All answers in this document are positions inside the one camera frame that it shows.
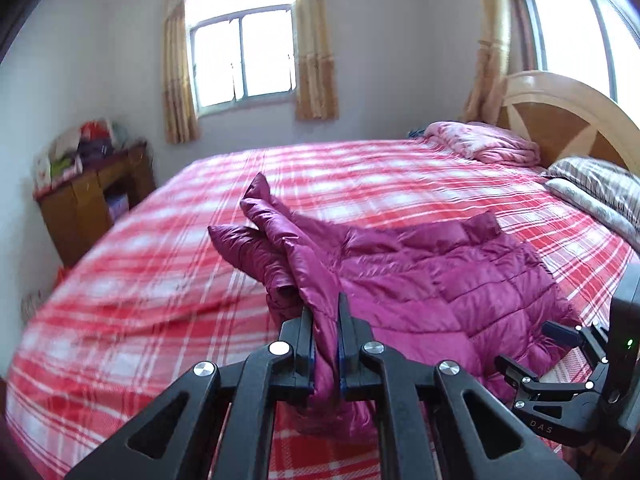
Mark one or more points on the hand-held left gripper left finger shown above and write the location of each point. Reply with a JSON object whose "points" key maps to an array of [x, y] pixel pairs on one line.
{"points": [[300, 360]]}

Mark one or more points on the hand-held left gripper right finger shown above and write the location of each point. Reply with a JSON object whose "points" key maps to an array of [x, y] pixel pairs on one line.
{"points": [[350, 360]]}

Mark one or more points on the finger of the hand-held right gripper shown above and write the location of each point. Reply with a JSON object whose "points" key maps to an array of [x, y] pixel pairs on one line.
{"points": [[550, 395], [560, 332]]}

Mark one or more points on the magenta down jacket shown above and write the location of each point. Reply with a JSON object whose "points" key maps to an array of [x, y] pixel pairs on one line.
{"points": [[425, 280]]}

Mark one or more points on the purple clothes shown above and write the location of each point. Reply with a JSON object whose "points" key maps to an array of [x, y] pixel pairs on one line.
{"points": [[95, 150]]}

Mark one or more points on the pale pink clothes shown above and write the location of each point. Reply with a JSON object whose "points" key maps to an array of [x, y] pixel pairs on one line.
{"points": [[66, 142]]}

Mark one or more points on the light grey pillow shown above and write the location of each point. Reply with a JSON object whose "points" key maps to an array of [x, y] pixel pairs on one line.
{"points": [[595, 210]]}

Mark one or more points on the grey striped pillow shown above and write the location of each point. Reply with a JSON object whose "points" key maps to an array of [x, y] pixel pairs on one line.
{"points": [[595, 180]]}

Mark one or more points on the bed with red plaid sheet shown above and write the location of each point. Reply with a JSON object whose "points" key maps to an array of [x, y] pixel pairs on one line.
{"points": [[150, 270]]}

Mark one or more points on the pink floral quilt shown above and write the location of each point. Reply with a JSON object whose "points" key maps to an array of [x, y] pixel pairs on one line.
{"points": [[480, 142]]}

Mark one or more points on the wooden headboard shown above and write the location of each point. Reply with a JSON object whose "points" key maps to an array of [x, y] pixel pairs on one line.
{"points": [[560, 115]]}

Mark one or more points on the blue cloth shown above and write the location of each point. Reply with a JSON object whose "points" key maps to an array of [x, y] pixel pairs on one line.
{"points": [[416, 133]]}

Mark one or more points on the wooden desk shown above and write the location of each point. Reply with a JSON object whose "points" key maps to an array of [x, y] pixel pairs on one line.
{"points": [[75, 220]]}

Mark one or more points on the beige patterned curtain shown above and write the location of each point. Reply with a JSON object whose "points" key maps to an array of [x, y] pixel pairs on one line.
{"points": [[312, 50], [490, 45], [177, 75]]}

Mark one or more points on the green cloth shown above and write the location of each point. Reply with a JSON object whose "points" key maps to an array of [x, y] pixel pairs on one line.
{"points": [[67, 167]]}

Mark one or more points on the window beside headboard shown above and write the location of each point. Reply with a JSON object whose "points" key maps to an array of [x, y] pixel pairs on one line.
{"points": [[570, 30]]}

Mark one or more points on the red and white bag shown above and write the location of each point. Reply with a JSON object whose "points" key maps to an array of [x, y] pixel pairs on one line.
{"points": [[95, 131]]}

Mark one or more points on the white box with red print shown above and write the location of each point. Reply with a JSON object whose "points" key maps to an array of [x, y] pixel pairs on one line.
{"points": [[43, 172]]}

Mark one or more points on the window with metal frame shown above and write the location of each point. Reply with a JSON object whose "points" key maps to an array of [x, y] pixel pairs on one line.
{"points": [[240, 60]]}

